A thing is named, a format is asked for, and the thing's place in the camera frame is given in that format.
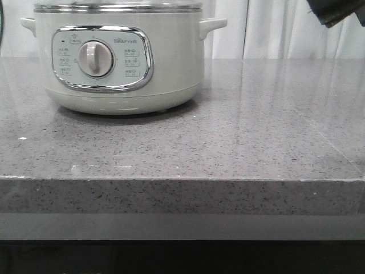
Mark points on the pale green electric cooking pot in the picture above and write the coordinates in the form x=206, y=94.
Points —
x=121, y=63

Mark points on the glass pot lid steel rim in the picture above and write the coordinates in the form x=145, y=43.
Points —
x=94, y=7

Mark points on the white curtain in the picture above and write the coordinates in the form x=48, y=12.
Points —
x=254, y=30

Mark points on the dark robot arm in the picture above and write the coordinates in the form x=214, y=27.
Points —
x=331, y=12

